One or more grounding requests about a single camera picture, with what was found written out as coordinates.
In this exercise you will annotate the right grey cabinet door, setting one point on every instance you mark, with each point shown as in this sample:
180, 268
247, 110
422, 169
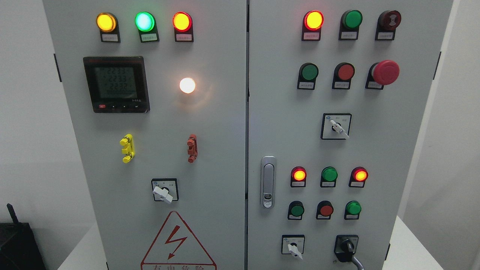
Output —
286, 123

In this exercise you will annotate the grey cabinet door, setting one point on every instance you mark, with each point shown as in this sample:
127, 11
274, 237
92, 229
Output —
286, 123
211, 190

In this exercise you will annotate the lit green indicator light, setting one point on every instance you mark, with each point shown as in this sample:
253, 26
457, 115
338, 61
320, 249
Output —
147, 27

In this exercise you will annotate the red emergency stop mushroom button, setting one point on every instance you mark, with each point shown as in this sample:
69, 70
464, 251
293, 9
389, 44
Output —
381, 74

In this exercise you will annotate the black digital power meter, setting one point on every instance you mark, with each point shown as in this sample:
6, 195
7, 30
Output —
117, 84

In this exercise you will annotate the green push button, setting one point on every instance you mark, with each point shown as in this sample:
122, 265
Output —
295, 210
352, 210
307, 76

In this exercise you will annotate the black rotary knob switch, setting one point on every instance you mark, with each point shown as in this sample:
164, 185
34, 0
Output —
345, 247

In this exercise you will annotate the green light lower middle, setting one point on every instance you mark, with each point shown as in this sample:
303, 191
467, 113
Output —
329, 177

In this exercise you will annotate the silver door handle lock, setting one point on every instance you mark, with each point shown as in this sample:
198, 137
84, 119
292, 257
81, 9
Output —
267, 181

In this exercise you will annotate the white lit indicator light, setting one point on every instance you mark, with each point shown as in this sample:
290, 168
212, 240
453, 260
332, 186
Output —
187, 85

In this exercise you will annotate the yellow indicator light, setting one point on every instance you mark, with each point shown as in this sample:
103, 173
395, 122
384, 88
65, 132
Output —
108, 27

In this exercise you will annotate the white selector switch bottom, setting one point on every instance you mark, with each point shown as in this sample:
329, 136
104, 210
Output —
293, 244

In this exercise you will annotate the green push button upper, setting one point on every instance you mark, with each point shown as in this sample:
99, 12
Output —
307, 76

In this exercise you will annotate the dark red buzzer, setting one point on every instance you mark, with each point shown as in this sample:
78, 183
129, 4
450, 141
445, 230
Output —
387, 23

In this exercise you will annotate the green push button lower left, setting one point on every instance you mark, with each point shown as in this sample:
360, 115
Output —
295, 210

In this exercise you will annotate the lit red light lower left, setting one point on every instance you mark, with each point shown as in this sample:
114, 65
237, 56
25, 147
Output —
298, 177

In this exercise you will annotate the white selector switch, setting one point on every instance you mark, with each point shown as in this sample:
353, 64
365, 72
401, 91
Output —
293, 244
336, 126

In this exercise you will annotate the green push button lower right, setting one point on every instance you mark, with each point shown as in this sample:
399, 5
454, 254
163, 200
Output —
352, 210

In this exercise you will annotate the white selector switch upper right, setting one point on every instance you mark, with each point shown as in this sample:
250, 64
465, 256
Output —
336, 126

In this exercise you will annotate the green light top right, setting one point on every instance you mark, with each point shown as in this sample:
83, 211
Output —
349, 25

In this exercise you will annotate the lit red indicator light left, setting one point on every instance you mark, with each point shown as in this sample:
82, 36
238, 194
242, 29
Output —
183, 27

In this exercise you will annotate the lit red light lower right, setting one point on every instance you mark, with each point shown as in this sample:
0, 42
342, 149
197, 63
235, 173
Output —
358, 177

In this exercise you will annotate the red push button upper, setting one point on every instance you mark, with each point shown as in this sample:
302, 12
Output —
343, 73

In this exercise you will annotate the lit red light top right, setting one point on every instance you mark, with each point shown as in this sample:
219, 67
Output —
312, 26

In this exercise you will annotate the yellow terminal block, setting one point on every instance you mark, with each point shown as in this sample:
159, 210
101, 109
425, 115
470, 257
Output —
128, 150

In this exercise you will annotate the red push button lower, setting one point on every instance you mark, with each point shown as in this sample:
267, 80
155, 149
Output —
324, 210

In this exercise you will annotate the red electrical warning triangle sticker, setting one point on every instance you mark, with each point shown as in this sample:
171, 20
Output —
176, 247

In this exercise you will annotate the black device with antenna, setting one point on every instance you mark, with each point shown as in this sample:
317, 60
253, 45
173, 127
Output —
18, 248

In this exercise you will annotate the left grey cabinet door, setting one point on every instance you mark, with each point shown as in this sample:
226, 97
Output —
211, 190

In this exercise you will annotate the red push button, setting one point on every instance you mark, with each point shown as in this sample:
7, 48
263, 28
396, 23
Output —
324, 210
343, 73

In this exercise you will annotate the white selector switch left door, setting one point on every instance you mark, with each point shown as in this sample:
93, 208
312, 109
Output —
165, 190

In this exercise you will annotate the red terminal block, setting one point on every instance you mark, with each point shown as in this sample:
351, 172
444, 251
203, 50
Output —
192, 148

